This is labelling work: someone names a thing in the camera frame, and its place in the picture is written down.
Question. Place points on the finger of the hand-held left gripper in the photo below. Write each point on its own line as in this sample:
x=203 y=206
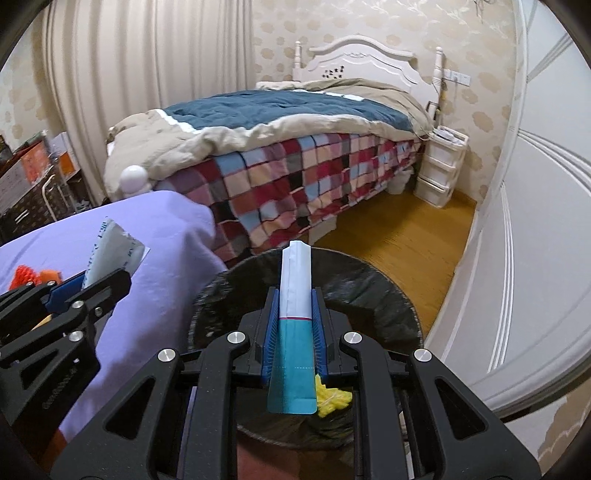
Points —
x=106 y=288
x=64 y=290

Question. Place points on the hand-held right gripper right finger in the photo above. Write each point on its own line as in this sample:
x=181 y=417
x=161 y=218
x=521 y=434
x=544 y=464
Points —
x=321 y=341

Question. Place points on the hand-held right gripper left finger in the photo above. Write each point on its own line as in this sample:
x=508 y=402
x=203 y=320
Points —
x=270 y=341

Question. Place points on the white foil packet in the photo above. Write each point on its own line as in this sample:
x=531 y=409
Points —
x=113 y=249

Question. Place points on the orange foam fruit net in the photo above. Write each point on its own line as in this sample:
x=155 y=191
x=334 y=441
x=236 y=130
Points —
x=25 y=277

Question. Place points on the teal and white packet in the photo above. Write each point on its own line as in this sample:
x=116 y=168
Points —
x=295 y=286

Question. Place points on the yellow foam fruit net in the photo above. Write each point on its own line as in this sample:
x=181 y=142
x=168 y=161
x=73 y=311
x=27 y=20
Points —
x=332 y=401

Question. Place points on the black-lined trash bin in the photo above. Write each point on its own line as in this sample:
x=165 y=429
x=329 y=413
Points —
x=369 y=300

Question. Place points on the purple tablecloth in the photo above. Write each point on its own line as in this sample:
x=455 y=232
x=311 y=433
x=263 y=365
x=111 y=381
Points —
x=161 y=240

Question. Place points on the cardboard sheet under bed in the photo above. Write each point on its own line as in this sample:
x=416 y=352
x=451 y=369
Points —
x=323 y=229

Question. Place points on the person's leg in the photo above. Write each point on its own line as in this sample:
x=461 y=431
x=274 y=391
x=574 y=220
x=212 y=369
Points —
x=295 y=461

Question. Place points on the cardboard box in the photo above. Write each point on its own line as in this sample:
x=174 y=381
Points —
x=21 y=175

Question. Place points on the orange and white box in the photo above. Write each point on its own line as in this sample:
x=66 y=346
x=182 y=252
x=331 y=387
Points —
x=62 y=154

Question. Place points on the plaid bedsheet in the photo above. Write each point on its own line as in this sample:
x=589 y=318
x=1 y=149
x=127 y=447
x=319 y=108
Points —
x=286 y=184

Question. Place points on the white drawer cabinet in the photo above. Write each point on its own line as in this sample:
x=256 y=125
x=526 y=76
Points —
x=438 y=170

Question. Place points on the striped beige curtain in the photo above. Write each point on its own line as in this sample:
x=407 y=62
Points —
x=138 y=83

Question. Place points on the blue and beige quilt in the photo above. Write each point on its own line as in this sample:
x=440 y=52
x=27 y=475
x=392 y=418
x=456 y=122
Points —
x=277 y=108

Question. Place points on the white power strip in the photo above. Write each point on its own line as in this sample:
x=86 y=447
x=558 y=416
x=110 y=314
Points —
x=449 y=134

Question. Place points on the white wardrobe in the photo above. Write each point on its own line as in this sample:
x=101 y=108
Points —
x=545 y=184

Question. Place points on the bed with patchwork blanket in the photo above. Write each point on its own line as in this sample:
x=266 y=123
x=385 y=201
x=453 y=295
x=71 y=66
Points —
x=369 y=64

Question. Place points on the wall socket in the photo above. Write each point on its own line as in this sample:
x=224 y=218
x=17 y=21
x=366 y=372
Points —
x=457 y=78

